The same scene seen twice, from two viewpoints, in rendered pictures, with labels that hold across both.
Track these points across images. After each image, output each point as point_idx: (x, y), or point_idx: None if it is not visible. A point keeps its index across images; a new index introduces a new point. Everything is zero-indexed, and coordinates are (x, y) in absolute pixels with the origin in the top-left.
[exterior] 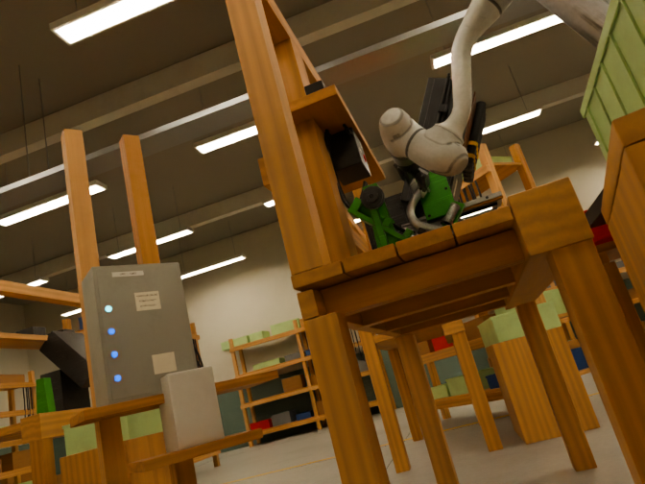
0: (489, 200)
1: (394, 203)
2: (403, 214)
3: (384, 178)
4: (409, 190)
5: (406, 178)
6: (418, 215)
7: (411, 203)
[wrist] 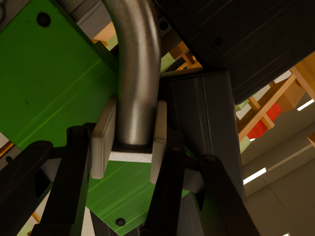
0: (2, 153)
1: (251, 55)
2: (200, 21)
3: (310, 137)
4: (205, 116)
5: (177, 187)
6: (193, 69)
7: (137, 45)
